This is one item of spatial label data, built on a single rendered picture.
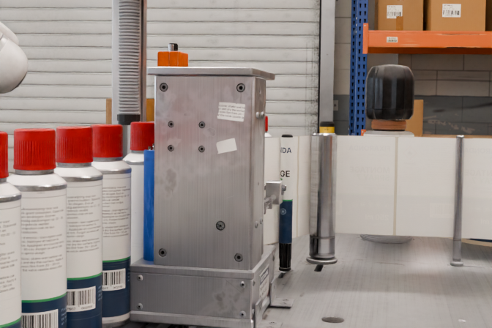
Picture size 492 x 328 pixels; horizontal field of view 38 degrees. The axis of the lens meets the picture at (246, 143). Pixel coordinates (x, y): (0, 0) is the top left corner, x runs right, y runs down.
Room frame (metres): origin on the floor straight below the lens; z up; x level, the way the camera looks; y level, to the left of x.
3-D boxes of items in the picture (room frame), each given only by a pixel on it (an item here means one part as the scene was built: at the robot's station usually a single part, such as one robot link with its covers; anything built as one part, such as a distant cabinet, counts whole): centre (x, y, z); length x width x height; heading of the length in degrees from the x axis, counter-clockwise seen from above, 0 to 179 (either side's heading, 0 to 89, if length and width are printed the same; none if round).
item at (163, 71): (0.78, 0.03, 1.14); 0.14 x 0.11 x 0.01; 168
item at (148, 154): (0.76, 0.09, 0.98); 0.03 x 0.03 x 0.16
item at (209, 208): (0.78, 0.04, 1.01); 0.14 x 0.13 x 0.26; 168
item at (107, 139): (0.74, 0.14, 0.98); 0.05 x 0.05 x 0.20
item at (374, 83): (1.23, -0.24, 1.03); 0.09 x 0.09 x 0.30
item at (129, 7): (1.08, 0.18, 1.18); 0.04 x 0.04 x 0.21
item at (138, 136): (0.85, 0.12, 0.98); 0.05 x 0.05 x 0.20
